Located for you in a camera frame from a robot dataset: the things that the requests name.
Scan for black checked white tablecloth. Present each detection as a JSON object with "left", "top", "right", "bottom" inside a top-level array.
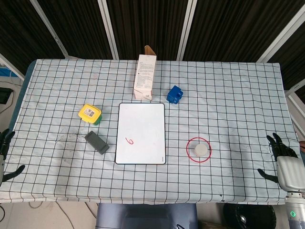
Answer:
[{"left": 0, "top": 58, "right": 302, "bottom": 206}]

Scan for white whiteboard black rim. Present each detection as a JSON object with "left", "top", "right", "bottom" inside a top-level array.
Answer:
[{"left": 114, "top": 102, "right": 167, "bottom": 165}]

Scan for red ring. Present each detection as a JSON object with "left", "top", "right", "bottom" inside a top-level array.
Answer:
[{"left": 186, "top": 136, "right": 212, "bottom": 164}]

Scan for black tyre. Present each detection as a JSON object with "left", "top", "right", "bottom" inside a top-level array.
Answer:
[{"left": 223, "top": 203, "right": 283, "bottom": 229}]

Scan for white metal frame post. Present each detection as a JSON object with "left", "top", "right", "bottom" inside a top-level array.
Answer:
[
  {"left": 97, "top": 0, "right": 120, "bottom": 60},
  {"left": 175, "top": 0, "right": 199, "bottom": 62},
  {"left": 285, "top": 84, "right": 305, "bottom": 131},
  {"left": 0, "top": 53, "right": 26, "bottom": 81},
  {"left": 30, "top": 0, "right": 73, "bottom": 60},
  {"left": 256, "top": 9, "right": 305, "bottom": 63}
]

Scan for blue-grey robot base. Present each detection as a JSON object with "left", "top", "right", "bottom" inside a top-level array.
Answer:
[{"left": 96, "top": 202, "right": 199, "bottom": 229}]

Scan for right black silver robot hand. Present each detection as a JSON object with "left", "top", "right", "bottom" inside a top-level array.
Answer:
[{"left": 257, "top": 132, "right": 305, "bottom": 192}]

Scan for grey floor cable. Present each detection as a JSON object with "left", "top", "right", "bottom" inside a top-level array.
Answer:
[{"left": 28, "top": 201, "right": 98, "bottom": 229}]

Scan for white red carton box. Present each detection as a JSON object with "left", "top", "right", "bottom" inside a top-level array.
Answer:
[{"left": 132, "top": 45, "right": 158, "bottom": 101}]

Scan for white round cap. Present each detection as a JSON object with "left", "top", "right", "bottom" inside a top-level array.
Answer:
[{"left": 194, "top": 144, "right": 209, "bottom": 157}]

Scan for dark grey eraser block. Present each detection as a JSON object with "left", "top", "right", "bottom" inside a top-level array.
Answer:
[{"left": 84, "top": 130, "right": 110, "bottom": 155}]

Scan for blue toy brick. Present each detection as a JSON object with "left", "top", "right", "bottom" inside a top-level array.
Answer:
[{"left": 166, "top": 85, "right": 184, "bottom": 105}]

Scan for green container yellow lid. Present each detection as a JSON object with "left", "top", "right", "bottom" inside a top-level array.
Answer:
[{"left": 78, "top": 103, "right": 103, "bottom": 126}]

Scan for black floor box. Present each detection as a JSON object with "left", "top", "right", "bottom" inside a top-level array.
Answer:
[{"left": 0, "top": 87, "right": 13, "bottom": 104}]

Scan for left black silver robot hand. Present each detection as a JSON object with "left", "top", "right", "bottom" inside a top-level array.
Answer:
[{"left": 0, "top": 128, "right": 26, "bottom": 188}]

